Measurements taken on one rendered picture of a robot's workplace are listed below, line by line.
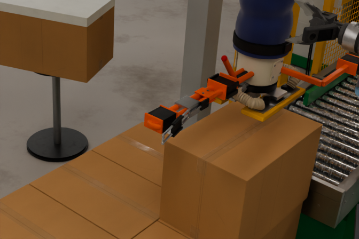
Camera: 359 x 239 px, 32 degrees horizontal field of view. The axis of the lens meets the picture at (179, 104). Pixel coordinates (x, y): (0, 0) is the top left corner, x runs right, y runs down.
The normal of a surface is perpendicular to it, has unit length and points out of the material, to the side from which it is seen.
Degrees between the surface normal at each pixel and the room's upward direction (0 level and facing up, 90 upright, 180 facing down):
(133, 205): 0
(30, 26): 90
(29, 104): 0
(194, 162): 90
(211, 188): 90
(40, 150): 0
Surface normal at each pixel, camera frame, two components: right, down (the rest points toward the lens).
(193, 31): -0.61, 0.33
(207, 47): 0.79, 0.34
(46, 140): 0.07, -0.88
